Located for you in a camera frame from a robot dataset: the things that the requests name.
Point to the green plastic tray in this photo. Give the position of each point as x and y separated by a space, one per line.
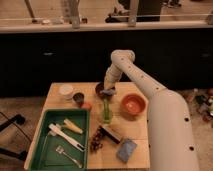
44 156

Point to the yellow corn cob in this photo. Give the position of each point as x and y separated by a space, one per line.
72 126

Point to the silver fork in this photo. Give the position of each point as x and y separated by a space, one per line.
61 151

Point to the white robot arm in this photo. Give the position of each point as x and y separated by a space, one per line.
170 134

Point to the purple bowl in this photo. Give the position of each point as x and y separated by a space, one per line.
102 93

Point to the orange fruit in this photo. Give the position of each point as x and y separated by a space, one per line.
86 105

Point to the black chair base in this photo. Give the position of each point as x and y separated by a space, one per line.
8 131

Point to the white spatula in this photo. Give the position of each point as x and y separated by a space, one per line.
69 139

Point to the orange bowl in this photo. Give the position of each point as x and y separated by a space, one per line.
133 104

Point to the white cup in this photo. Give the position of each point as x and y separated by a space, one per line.
66 91

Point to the black brush block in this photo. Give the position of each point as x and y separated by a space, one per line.
111 134

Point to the green bottle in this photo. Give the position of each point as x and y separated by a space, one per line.
106 112

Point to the blue sponge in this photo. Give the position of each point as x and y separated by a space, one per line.
126 150

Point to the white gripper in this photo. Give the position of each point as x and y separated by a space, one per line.
108 83

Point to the bunch of dark grapes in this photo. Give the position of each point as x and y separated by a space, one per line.
95 142

